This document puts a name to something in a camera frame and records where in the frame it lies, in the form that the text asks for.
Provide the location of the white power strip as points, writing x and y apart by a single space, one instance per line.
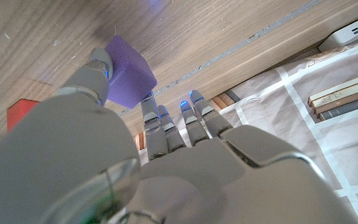
353 31

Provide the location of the purple magnetic cube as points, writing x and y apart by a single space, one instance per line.
132 74

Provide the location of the red magnetic cube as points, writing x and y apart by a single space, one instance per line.
17 113

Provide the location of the printed bookshelf backdrop cloth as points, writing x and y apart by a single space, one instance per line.
337 140

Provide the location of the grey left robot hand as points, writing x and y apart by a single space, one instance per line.
73 161

